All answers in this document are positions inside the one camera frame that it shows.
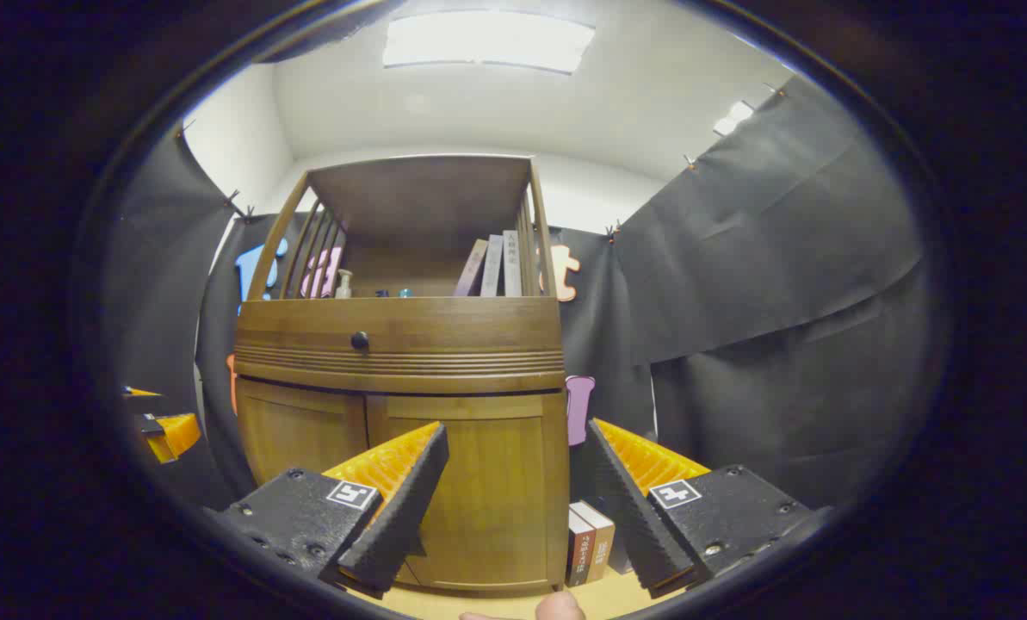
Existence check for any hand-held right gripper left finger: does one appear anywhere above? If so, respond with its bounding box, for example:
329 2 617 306
206 422 450 599

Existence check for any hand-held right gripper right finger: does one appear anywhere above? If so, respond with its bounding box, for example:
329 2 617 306
580 419 815 599

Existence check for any wooden cabinet door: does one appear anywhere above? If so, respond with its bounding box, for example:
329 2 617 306
238 377 369 487
367 392 567 595

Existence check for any brown wooden shoe cabinet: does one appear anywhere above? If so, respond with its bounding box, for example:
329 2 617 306
233 155 570 597

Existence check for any tan book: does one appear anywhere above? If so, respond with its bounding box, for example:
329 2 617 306
575 500 616 584

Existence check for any dark red book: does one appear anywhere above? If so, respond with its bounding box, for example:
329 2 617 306
566 505 598 589

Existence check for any black backdrop cloth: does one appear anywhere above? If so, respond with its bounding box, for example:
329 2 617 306
104 77 940 518

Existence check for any light grey book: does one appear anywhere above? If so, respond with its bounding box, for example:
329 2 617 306
479 234 505 298

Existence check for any small ceiling light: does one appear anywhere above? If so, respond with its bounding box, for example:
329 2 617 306
712 100 756 138

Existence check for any large rectangular ceiling light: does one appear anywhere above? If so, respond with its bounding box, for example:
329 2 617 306
381 10 597 75

